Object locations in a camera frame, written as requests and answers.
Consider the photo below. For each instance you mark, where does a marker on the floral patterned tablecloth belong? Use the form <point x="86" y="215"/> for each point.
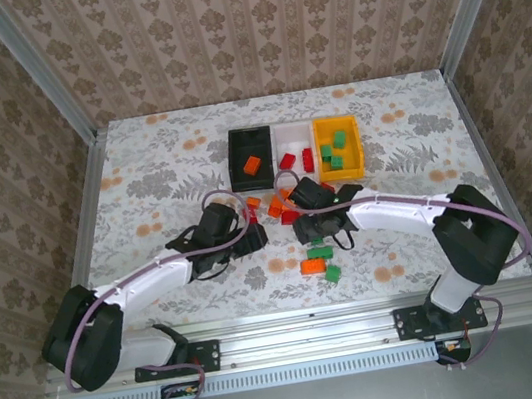
<point x="162" y="150"/>

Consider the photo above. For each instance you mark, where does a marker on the yellow plastic bin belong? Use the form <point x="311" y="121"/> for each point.
<point x="357" y="165"/>

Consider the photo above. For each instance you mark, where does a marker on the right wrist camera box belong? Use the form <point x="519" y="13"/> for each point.
<point x="313" y="194"/>

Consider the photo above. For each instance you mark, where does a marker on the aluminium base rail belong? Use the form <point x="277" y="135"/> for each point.
<point x="307" y="334"/>

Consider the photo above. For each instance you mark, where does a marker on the orange lego brick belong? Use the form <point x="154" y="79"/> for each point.
<point x="313" y="266"/>
<point x="287" y="193"/>
<point x="277" y="201"/>
<point x="273" y="212"/>
<point x="253" y="203"/>
<point x="251" y="165"/>

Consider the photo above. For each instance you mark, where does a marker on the green lego brick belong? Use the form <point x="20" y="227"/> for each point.
<point x="315" y="241"/>
<point x="319" y="252"/>
<point x="326" y="151"/>
<point x="333" y="273"/>
<point x="336" y="162"/>
<point x="339" y="139"/>

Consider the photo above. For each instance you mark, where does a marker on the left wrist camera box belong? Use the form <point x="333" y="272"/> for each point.
<point x="219" y="222"/>

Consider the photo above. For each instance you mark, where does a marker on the white plastic bin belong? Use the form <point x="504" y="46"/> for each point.
<point x="292" y="134"/>

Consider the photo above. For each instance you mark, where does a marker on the black plastic bin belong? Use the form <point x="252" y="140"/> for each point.
<point x="235" y="164"/>

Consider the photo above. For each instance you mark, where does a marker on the small circuit board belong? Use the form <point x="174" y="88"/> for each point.
<point x="180" y="391"/>
<point x="454" y="347"/>

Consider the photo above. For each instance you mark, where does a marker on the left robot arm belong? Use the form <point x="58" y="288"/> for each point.
<point x="158" y="285"/>

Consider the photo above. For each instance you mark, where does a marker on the aluminium side rail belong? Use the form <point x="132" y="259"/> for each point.
<point x="86" y="238"/>
<point x="496" y="173"/>

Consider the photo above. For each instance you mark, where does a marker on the red lego brick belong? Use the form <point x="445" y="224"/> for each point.
<point x="327" y="187"/>
<point x="252" y="220"/>
<point x="290" y="216"/>
<point x="286" y="160"/>
<point x="308" y="159"/>

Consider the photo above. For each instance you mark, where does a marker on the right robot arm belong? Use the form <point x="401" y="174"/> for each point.
<point x="390" y="215"/>

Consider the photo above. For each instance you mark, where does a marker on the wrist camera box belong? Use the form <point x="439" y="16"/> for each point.
<point x="313" y="194"/>
<point x="219" y="222"/>

